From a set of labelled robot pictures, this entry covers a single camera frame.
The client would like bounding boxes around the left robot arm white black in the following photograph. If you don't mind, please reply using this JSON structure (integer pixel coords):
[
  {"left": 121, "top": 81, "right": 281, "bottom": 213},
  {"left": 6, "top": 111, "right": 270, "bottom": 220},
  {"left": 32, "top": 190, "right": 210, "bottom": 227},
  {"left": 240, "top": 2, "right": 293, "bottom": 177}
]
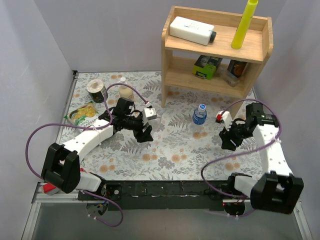
[{"left": 41, "top": 97, "right": 157, "bottom": 200}]

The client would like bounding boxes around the green black small box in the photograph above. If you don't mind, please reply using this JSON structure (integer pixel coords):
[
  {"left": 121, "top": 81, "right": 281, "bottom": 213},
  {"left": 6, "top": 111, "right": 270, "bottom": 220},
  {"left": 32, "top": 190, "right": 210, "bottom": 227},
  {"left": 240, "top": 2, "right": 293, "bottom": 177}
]
[{"left": 192, "top": 55, "right": 222, "bottom": 80}]

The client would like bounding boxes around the beige pump soap bottle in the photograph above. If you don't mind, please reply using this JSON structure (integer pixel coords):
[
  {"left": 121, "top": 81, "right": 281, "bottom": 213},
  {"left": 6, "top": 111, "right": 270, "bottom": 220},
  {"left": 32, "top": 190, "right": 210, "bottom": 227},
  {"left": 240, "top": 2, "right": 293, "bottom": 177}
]
[{"left": 118, "top": 77, "right": 135, "bottom": 101}]

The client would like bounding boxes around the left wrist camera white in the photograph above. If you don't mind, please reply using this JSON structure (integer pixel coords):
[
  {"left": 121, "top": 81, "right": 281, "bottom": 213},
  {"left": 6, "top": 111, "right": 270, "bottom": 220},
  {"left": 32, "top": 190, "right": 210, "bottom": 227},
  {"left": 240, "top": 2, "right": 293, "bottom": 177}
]
[{"left": 142, "top": 102, "right": 158, "bottom": 125}]

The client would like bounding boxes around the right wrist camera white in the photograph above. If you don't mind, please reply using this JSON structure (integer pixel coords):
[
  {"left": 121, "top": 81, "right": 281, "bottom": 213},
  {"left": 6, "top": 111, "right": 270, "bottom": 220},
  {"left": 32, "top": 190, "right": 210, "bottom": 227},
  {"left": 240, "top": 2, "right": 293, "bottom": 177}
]
[{"left": 215, "top": 110, "right": 233, "bottom": 132}]

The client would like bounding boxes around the wooden two-tier shelf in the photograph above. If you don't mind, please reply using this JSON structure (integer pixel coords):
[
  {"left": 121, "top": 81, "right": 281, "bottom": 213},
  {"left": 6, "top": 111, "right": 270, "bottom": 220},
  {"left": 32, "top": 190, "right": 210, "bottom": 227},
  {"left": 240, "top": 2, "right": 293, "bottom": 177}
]
[{"left": 161, "top": 6, "right": 274, "bottom": 107}]

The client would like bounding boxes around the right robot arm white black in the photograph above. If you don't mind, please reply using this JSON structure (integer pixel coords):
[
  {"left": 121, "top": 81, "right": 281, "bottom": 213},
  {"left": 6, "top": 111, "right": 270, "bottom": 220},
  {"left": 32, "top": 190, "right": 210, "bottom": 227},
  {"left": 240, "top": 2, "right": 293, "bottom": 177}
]
[{"left": 216, "top": 102, "right": 304, "bottom": 214}]

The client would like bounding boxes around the aluminium frame rail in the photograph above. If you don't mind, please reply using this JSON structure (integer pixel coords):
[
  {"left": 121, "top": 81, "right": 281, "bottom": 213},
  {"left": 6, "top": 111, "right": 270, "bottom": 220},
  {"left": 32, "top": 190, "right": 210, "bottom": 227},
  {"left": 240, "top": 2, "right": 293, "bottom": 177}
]
[{"left": 28, "top": 185, "right": 312, "bottom": 240}]

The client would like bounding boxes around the purple cable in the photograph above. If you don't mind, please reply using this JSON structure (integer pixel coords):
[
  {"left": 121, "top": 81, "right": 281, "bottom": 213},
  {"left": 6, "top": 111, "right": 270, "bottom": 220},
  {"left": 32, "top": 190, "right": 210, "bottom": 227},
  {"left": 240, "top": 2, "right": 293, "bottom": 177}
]
[
  {"left": 26, "top": 83, "right": 152, "bottom": 228},
  {"left": 201, "top": 98, "right": 283, "bottom": 218}
]

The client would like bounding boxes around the floral patterned table mat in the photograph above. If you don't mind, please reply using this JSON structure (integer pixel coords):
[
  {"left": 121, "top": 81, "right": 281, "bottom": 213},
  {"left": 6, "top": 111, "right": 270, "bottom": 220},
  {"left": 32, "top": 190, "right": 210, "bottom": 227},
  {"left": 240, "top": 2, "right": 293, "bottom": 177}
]
[{"left": 68, "top": 71, "right": 262, "bottom": 180}]

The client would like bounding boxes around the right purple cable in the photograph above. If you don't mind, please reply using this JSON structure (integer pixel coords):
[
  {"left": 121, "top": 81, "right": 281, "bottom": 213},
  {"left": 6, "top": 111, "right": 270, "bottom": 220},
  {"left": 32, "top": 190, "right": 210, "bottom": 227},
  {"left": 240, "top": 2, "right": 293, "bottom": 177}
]
[{"left": 201, "top": 98, "right": 283, "bottom": 218}]

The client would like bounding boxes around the yellow plastic tube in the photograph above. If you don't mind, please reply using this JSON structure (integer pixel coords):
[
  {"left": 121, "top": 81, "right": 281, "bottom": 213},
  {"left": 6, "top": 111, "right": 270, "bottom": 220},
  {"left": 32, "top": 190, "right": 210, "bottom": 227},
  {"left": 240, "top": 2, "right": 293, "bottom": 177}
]
[{"left": 230, "top": 0, "right": 259, "bottom": 50}]

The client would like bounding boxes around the red white small carton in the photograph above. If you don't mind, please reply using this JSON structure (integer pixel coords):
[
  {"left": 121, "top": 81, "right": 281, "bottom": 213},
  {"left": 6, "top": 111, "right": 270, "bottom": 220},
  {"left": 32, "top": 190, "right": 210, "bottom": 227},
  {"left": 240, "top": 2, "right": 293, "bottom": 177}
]
[{"left": 41, "top": 168, "right": 87, "bottom": 196}]

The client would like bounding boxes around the clear plastic bottle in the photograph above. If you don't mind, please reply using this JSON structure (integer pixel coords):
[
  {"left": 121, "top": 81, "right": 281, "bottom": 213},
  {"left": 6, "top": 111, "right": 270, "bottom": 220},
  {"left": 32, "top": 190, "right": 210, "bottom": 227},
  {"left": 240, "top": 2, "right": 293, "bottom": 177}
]
[{"left": 148, "top": 109, "right": 164, "bottom": 134}]

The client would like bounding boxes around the blue label water bottle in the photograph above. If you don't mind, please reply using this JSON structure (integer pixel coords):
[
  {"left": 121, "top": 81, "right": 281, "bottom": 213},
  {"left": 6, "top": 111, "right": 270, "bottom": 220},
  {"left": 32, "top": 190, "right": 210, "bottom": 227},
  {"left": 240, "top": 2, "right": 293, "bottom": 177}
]
[{"left": 191, "top": 106, "right": 208, "bottom": 132}]

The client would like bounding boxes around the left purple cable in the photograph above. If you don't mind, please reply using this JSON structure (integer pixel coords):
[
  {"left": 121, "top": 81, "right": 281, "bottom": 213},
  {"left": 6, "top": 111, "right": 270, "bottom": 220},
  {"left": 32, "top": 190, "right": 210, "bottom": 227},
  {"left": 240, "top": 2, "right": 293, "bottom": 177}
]
[{"left": 26, "top": 83, "right": 152, "bottom": 228}]

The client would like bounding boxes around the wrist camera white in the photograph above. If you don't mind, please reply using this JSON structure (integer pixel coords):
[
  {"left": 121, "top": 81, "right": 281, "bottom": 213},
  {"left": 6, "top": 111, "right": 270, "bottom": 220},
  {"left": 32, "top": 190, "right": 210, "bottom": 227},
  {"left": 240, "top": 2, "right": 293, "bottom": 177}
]
[
  {"left": 142, "top": 102, "right": 158, "bottom": 125},
  {"left": 215, "top": 110, "right": 233, "bottom": 132}
]

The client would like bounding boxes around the green Chuba cassava chips bag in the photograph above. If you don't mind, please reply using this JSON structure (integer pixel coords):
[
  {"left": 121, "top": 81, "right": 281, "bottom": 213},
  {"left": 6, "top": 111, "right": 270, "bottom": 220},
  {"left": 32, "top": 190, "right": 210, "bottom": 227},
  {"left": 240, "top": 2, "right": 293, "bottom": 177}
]
[{"left": 64, "top": 101, "right": 99, "bottom": 128}]

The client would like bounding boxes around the blue bottle cap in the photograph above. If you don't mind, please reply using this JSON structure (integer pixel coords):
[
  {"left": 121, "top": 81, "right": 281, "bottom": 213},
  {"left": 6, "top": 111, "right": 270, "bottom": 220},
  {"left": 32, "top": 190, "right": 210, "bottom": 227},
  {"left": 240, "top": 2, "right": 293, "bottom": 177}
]
[{"left": 198, "top": 104, "right": 206, "bottom": 112}]

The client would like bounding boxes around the clear bottle on shelf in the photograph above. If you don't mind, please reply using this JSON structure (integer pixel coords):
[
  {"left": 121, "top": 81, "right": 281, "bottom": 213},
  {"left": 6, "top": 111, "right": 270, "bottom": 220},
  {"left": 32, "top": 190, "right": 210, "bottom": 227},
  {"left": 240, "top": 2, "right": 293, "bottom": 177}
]
[{"left": 219, "top": 68, "right": 240, "bottom": 88}]

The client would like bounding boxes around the black orange small box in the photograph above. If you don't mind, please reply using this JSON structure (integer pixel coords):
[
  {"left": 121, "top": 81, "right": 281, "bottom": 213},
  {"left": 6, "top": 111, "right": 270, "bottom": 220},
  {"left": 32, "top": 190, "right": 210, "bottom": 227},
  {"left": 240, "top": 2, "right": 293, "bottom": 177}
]
[{"left": 227, "top": 59, "right": 247, "bottom": 78}]

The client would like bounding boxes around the white rectangular plastic jug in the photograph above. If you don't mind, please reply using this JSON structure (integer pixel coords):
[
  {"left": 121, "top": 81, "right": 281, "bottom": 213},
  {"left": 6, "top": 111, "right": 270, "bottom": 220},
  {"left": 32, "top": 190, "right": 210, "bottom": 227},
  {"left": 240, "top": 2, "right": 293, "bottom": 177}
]
[{"left": 169, "top": 16, "right": 217, "bottom": 46}]

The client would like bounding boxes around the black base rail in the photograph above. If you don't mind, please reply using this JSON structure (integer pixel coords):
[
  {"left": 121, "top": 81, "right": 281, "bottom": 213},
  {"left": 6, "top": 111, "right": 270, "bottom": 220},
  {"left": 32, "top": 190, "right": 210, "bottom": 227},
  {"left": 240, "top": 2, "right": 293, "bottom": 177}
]
[{"left": 77, "top": 180, "right": 246, "bottom": 216}]

